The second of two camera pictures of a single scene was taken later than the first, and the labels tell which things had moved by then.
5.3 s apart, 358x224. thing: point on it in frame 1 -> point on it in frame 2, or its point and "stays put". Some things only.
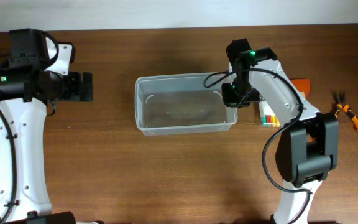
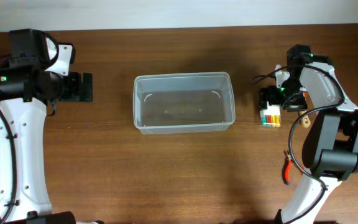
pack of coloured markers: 268,117 stays put
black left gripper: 86,86 stays put
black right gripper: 229,95 -> 265,99
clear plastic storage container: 178,104 stays put
